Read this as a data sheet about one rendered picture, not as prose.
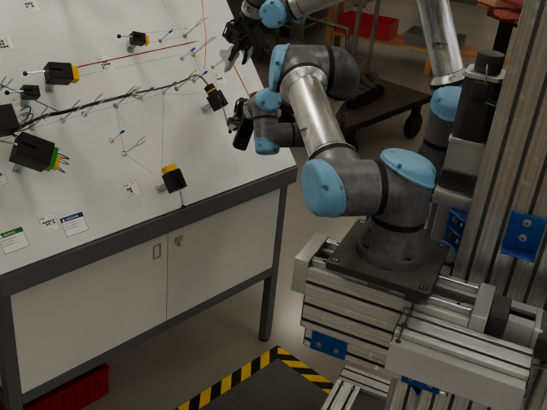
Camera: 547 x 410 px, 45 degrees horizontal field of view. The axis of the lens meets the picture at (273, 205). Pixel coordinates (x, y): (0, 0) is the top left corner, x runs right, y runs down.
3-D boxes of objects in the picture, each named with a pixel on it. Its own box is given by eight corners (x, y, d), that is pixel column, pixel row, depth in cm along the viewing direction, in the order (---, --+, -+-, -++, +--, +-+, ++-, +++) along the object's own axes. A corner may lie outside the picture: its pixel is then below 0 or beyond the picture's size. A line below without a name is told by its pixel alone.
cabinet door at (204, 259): (273, 268, 273) (282, 182, 254) (168, 321, 236) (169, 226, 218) (269, 265, 274) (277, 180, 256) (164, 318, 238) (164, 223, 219)
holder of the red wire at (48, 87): (12, 75, 191) (25, 59, 183) (57, 77, 200) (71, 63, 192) (15, 91, 190) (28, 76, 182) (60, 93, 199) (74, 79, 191)
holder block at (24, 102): (-3, 91, 187) (6, 81, 182) (29, 93, 193) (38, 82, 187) (0, 106, 186) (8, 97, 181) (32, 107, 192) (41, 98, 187)
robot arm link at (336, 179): (394, 186, 128) (326, 35, 165) (320, 188, 125) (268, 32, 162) (378, 228, 136) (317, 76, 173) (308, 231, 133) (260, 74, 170)
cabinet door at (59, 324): (166, 321, 236) (168, 226, 218) (22, 394, 200) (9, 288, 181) (163, 318, 237) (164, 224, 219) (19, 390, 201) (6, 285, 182)
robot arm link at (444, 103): (420, 142, 178) (430, 93, 171) (426, 126, 189) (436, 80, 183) (465, 151, 175) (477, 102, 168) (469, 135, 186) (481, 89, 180)
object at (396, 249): (431, 246, 149) (440, 208, 145) (416, 279, 137) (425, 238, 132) (368, 228, 154) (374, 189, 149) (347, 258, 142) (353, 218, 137)
